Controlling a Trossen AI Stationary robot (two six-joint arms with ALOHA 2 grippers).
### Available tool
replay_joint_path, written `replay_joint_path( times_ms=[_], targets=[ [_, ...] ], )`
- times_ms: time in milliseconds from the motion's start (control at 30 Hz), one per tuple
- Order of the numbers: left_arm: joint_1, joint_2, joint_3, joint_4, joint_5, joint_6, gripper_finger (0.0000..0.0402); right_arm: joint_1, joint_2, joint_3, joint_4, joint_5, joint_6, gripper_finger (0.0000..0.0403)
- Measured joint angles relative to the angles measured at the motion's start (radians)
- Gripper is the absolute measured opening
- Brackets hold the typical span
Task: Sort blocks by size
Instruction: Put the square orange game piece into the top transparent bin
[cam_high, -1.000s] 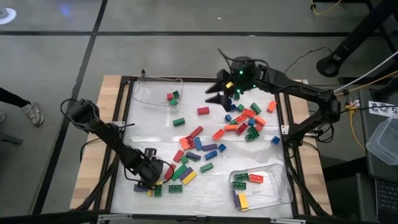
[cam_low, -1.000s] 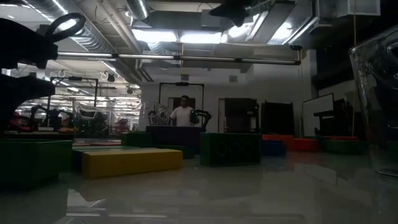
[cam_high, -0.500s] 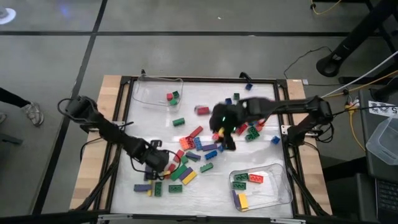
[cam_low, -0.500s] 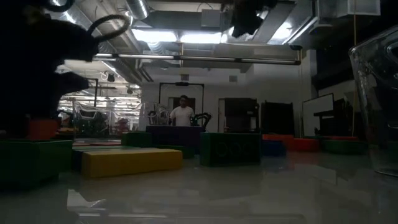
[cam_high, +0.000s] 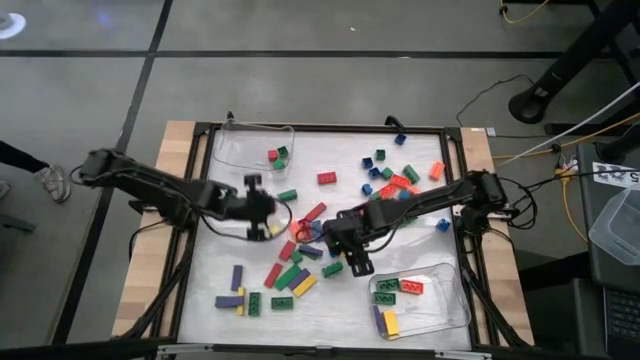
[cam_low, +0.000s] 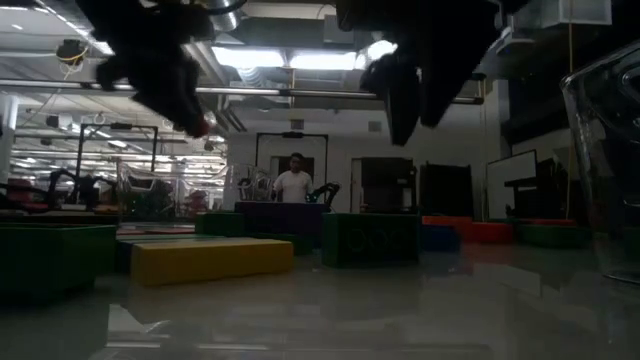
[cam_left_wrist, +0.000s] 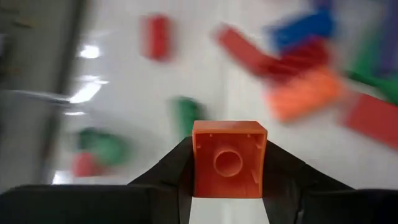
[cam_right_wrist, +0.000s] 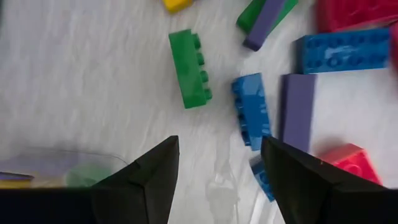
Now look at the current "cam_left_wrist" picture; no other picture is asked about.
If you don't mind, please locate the long purple flat block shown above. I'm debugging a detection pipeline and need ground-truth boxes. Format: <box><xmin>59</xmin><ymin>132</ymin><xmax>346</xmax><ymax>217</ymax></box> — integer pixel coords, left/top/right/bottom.
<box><xmin>377</xmin><ymin>0</ymin><xmax>398</xmax><ymax>75</ymax></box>

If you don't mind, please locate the green flat block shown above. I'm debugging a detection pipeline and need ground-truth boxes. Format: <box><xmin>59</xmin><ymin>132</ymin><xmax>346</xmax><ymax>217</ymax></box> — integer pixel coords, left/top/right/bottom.
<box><xmin>345</xmin><ymin>29</ymin><xmax>398</xmax><ymax>105</ymax></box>

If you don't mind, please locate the blue two-by-four brick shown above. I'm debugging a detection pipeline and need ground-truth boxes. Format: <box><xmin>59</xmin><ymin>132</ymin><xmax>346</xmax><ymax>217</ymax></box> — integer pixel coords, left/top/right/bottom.
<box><xmin>266</xmin><ymin>9</ymin><xmax>336</xmax><ymax>52</ymax></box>

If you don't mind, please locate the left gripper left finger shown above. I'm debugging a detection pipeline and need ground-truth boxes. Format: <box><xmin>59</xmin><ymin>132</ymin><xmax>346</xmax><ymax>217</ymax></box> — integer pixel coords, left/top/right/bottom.
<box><xmin>0</xmin><ymin>136</ymin><xmax>195</xmax><ymax>224</ymax></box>

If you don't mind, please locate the long red flat block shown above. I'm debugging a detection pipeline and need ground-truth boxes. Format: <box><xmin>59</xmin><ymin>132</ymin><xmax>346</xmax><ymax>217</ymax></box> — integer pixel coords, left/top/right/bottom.
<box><xmin>213</xmin><ymin>23</ymin><xmax>282</xmax><ymax>78</ymax></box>
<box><xmin>341</xmin><ymin>92</ymin><xmax>398</xmax><ymax>152</ymax></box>

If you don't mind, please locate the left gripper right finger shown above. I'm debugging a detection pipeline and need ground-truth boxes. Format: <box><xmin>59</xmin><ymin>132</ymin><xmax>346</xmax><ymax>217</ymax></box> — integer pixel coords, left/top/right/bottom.
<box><xmin>262</xmin><ymin>139</ymin><xmax>398</xmax><ymax>224</ymax></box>

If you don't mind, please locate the small orange cube brick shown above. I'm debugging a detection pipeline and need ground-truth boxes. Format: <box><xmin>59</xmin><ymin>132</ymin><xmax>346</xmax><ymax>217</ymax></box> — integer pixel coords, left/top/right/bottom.
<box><xmin>192</xmin><ymin>120</ymin><xmax>269</xmax><ymax>199</ymax></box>

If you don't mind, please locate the orange two-by-four brick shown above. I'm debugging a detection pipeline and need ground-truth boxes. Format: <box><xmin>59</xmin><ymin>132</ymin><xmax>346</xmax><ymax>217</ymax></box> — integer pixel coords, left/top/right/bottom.
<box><xmin>266</xmin><ymin>67</ymin><xmax>346</xmax><ymax>123</ymax></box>

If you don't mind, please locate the small red cube brick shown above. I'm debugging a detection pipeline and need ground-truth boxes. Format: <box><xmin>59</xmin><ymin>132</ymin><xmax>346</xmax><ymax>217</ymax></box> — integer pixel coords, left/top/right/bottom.
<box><xmin>71</xmin><ymin>151</ymin><xmax>105</xmax><ymax>178</ymax></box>

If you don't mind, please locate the small green cube brick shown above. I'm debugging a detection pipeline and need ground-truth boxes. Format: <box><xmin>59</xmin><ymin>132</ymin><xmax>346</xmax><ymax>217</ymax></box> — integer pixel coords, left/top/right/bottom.
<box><xmin>76</xmin><ymin>126</ymin><xmax>131</xmax><ymax>166</ymax></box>
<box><xmin>170</xmin><ymin>95</ymin><xmax>208</xmax><ymax>141</ymax></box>

